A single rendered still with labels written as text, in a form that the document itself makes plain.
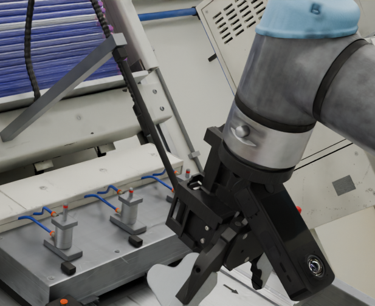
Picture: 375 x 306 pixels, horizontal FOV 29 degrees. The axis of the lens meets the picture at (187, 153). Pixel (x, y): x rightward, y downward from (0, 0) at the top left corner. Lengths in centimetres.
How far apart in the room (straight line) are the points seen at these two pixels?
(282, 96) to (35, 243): 46
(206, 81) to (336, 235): 103
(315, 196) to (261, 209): 136
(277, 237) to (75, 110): 56
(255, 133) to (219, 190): 9
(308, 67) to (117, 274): 47
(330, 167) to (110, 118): 91
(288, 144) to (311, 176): 138
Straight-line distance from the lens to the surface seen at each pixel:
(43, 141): 109
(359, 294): 105
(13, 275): 95
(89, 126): 114
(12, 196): 103
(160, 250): 100
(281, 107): 61
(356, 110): 57
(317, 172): 199
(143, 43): 123
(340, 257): 381
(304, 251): 67
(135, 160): 116
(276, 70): 59
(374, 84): 57
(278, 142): 62
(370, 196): 192
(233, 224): 67
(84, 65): 88
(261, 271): 78
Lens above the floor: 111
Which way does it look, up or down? 6 degrees up
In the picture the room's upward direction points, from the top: 23 degrees counter-clockwise
